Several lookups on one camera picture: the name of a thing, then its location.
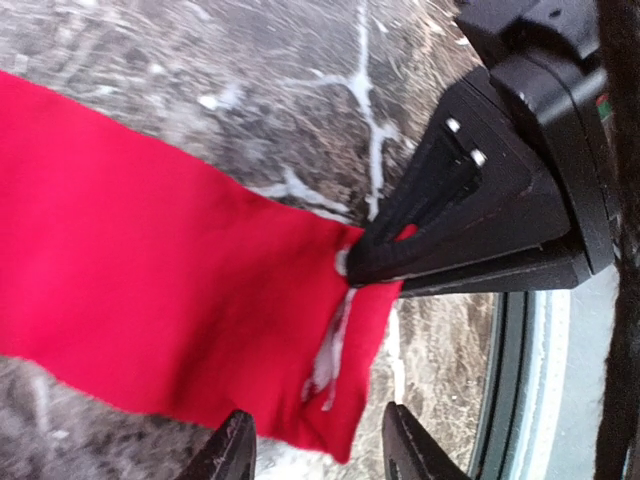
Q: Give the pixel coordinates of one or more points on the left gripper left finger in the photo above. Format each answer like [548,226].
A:
[229,454]

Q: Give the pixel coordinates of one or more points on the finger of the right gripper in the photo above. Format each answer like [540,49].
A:
[552,266]
[475,201]

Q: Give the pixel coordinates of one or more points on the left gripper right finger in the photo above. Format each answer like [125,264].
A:
[410,452]

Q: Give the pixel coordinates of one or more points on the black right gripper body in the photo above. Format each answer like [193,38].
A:
[544,61]

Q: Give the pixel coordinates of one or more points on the red santa sock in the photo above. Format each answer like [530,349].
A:
[144,277]

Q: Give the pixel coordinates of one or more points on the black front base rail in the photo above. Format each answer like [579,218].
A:
[506,349]

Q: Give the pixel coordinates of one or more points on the white slotted cable duct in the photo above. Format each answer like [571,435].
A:
[559,397]

